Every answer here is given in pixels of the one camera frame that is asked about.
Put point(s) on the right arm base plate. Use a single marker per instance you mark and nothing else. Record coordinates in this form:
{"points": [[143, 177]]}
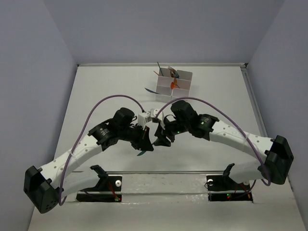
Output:
{"points": [[228, 190]]}

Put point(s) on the orange plastic spoon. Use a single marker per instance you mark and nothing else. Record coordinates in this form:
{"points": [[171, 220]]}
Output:
{"points": [[174, 86]]}

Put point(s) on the blue utensil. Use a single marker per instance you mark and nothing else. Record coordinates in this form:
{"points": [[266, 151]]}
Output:
{"points": [[151, 91]]}

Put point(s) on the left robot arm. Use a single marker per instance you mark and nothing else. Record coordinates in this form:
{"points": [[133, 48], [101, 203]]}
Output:
{"points": [[49, 185]]}

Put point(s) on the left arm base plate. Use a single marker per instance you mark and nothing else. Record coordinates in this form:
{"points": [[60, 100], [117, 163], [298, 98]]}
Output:
{"points": [[107, 189]]}

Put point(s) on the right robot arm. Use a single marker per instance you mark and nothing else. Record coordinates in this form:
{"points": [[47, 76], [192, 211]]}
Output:
{"points": [[273, 157]]}

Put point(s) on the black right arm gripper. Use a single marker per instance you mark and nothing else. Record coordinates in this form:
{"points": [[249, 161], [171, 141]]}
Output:
{"points": [[161, 140]]}

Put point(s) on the left white organizer box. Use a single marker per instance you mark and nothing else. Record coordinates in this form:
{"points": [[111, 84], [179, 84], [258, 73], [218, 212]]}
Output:
{"points": [[163, 86]]}

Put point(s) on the white organizer box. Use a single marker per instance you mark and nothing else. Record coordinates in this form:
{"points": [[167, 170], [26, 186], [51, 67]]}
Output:
{"points": [[163, 86], [184, 83]]}

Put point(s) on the right white organizer box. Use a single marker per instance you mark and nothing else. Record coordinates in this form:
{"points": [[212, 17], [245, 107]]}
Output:
{"points": [[184, 83]]}

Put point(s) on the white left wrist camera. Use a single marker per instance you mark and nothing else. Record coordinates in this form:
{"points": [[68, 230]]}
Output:
{"points": [[143, 119]]}

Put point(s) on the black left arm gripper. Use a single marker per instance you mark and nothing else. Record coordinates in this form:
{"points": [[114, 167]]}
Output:
{"points": [[142, 138]]}

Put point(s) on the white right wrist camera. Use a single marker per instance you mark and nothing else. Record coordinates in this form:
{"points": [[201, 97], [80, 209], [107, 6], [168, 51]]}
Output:
{"points": [[157, 117]]}

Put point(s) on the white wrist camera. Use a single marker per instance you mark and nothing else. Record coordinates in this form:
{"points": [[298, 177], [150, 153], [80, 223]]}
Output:
{"points": [[143, 119], [157, 117]]}

